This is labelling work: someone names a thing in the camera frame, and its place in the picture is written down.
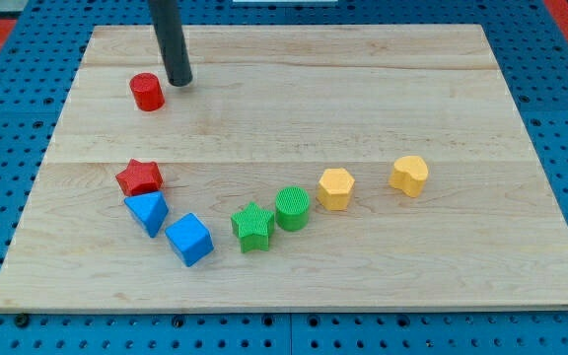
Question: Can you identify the red cylinder block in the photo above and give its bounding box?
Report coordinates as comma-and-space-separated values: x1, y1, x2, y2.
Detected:
129, 72, 165, 111

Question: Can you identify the green star block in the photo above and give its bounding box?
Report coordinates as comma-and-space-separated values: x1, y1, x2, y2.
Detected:
231, 202, 275, 253

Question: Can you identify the red star block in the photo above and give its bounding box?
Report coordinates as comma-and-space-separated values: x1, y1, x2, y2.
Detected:
115, 159, 164, 197

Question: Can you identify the wooden board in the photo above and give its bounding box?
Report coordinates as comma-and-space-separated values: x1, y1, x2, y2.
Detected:
0, 25, 568, 314

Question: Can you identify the green cylinder block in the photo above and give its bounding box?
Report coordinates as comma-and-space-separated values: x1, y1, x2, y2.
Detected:
275, 186, 310, 232

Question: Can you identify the yellow hexagon block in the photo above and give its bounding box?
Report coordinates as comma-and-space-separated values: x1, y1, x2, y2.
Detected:
317, 168, 355, 211

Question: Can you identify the blue cube block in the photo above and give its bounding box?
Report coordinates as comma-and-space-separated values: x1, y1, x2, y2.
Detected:
165, 213, 214, 267

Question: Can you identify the yellow heart block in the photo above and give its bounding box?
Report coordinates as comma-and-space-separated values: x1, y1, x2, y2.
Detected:
388, 156, 429, 198

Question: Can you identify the blue triangle block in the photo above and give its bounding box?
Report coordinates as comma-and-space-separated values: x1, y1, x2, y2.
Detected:
124, 191, 169, 238

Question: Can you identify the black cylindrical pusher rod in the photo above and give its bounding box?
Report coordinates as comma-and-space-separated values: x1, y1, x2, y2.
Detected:
148, 0, 193, 87

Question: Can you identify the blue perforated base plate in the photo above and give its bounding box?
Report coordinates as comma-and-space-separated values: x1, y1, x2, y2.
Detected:
0, 0, 568, 354

